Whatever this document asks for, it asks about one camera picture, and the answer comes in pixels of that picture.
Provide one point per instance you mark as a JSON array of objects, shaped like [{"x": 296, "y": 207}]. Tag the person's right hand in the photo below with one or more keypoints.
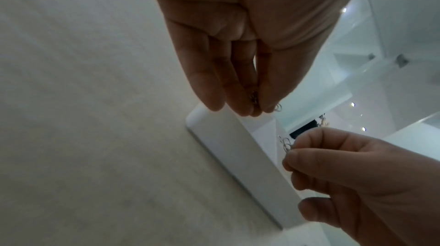
[{"x": 378, "y": 185}]

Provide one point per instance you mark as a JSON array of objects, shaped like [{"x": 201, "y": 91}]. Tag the person's left hand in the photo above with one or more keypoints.
[{"x": 258, "y": 0}]

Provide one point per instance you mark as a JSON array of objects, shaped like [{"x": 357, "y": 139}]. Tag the pile of silver paper clips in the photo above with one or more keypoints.
[{"x": 253, "y": 99}]

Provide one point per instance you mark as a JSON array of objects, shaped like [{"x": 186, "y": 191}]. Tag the single silver paper clip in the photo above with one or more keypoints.
[{"x": 286, "y": 145}]

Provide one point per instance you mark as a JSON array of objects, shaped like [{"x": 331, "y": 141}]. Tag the white compartment organizer tray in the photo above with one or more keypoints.
[{"x": 240, "y": 152}]

